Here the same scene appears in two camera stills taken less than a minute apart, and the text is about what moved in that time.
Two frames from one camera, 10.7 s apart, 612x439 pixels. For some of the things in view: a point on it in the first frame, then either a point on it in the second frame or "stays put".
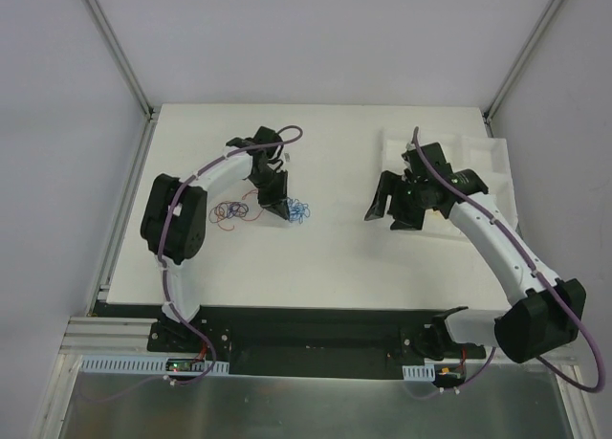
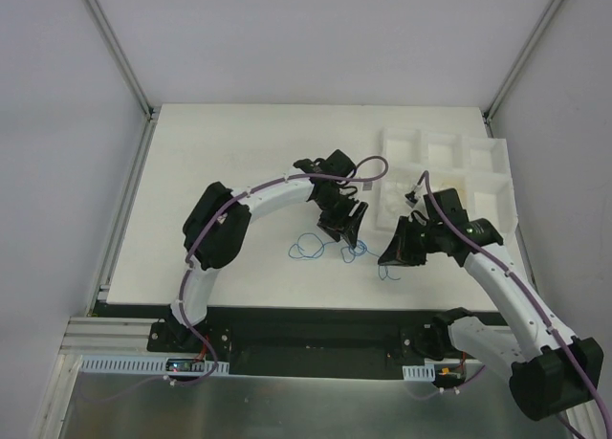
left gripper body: (272, 193) → (338, 214)
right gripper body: (399, 200) → (413, 241)
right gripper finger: (386, 186) → (393, 254)
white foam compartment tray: (488, 155) stays put
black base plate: (300, 342) stays put
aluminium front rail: (90, 337) stays put
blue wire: (296, 210) → (394, 278)
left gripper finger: (280, 208) → (354, 223)
